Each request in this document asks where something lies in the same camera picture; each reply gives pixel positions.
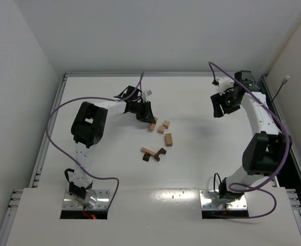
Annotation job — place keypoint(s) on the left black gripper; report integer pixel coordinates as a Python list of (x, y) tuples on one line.
[(142, 110)]

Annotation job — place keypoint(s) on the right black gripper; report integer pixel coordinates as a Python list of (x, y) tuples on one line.
[(219, 104)]

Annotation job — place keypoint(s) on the light wood rectangular block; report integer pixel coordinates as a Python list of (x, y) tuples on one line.
[(152, 127)]

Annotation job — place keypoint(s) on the light wood cube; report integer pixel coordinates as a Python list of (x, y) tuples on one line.
[(161, 129), (166, 124)]

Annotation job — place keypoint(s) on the long light wood block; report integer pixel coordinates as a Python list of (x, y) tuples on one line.
[(168, 139)]

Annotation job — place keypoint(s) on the light wood plank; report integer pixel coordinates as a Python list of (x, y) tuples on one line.
[(147, 151)]

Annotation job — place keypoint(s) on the dark wood arch block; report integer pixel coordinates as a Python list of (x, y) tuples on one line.
[(162, 151)]

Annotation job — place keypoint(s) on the small dark wood cube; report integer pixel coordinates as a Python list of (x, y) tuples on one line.
[(146, 157)]

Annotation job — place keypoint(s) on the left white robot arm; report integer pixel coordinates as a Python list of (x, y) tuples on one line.
[(88, 129)]

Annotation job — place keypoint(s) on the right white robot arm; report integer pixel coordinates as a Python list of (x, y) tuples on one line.
[(268, 146)]

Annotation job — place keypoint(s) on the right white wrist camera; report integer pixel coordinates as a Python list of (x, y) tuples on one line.
[(223, 84)]

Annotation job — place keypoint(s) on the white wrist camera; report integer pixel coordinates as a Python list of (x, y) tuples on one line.
[(223, 84), (145, 94)]

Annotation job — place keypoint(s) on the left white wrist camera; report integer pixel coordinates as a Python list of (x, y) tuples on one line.
[(145, 94)]

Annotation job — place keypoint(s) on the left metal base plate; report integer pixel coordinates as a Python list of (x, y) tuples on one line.
[(95, 200)]

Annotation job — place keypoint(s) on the metal base plate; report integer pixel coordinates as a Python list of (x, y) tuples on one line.
[(95, 200), (210, 202)]

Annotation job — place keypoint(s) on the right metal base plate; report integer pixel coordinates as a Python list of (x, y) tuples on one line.
[(210, 202)]

